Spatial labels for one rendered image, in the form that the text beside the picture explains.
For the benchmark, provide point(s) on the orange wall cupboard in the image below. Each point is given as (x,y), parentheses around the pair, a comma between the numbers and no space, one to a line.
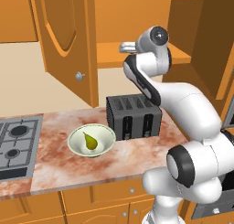
(15,16)

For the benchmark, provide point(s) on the small silver cupboard knob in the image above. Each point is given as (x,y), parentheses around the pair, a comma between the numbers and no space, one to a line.
(124,214)
(135,212)

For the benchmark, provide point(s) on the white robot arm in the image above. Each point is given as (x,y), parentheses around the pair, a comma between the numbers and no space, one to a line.
(189,112)

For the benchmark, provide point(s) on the pale green bowl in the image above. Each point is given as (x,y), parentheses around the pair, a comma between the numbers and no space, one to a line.
(103,136)

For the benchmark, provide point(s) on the grey microwave oven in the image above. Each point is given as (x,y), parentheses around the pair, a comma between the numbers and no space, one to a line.
(230,113)

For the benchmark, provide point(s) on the silver round door knob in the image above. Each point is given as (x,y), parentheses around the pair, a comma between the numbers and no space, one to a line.
(79,76)

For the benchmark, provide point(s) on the orange drawer front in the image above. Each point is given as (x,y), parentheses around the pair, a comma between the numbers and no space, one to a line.
(112,192)

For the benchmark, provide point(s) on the small silver drawer knob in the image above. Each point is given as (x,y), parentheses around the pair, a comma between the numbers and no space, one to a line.
(132,190)

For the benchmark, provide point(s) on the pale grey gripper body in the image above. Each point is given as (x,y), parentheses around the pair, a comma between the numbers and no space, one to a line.
(127,47)

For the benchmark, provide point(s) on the orange cabinet door with knob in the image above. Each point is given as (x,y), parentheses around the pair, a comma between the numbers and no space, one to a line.
(65,35)

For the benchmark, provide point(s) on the orange open wall cabinet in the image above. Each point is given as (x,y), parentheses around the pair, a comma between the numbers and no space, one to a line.
(122,23)

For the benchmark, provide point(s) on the black four-slot toaster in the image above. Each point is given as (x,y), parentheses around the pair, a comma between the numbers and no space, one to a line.
(134,118)

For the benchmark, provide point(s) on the green pear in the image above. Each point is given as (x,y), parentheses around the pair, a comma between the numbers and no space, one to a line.
(90,141)

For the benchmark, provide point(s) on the grey gas hob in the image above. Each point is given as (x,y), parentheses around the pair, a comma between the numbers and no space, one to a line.
(18,145)

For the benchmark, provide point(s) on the black and grey oven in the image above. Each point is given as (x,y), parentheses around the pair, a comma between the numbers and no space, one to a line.
(218,204)

